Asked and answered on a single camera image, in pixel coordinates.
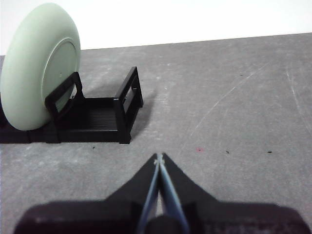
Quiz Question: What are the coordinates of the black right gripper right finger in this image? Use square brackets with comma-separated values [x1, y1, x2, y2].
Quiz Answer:
[160, 152, 309, 234]

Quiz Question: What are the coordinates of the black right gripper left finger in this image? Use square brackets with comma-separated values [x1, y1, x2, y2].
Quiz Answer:
[13, 152, 161, 234]

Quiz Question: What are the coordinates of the green round plate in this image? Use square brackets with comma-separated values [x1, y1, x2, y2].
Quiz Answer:
[0, 2, 82, 132]

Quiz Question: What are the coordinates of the black plastic plate rack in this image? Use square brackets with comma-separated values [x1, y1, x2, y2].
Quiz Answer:
[0, 66, 145, 145]

